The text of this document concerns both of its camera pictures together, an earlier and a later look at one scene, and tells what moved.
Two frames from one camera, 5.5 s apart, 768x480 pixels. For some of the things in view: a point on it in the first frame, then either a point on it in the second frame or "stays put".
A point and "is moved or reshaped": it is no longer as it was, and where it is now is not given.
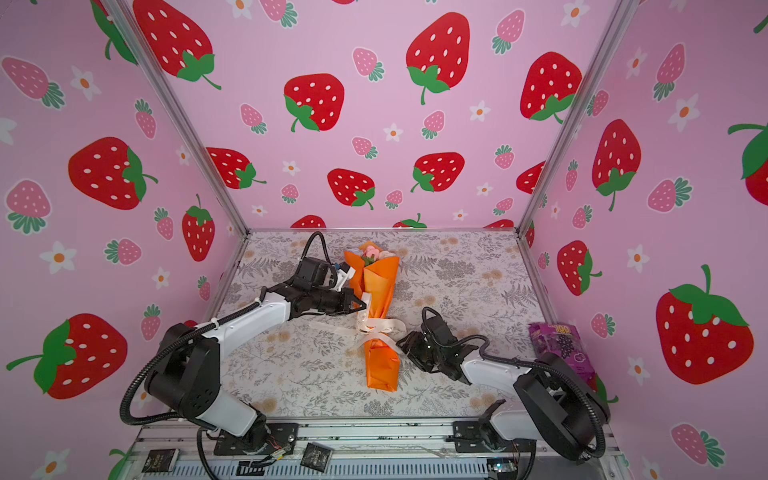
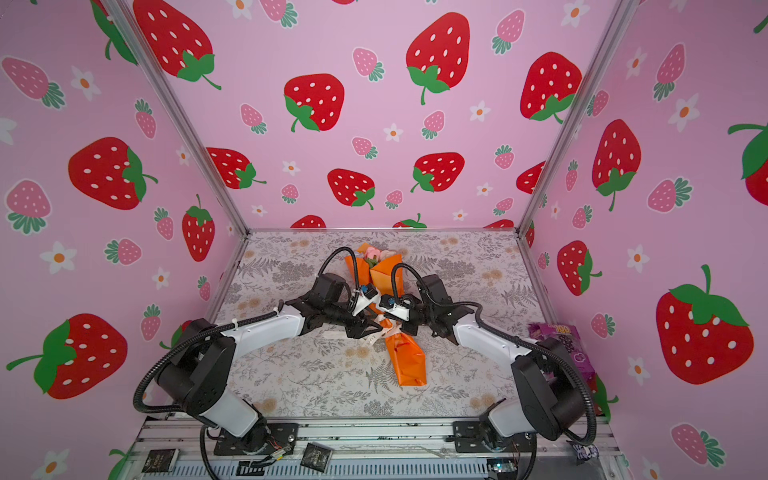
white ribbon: [380, 330] is moved or reshaped
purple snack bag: [565, 341] stays put
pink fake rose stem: [370, 255] stays put
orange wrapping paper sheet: [375, 272] is moved or reshaped
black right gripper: [413, 338] → [409, 328]
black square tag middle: [317, 456] stays put
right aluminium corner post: [622, 16] stays put
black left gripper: [346, 302] → [358, 328]
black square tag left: [160, 460] stays put
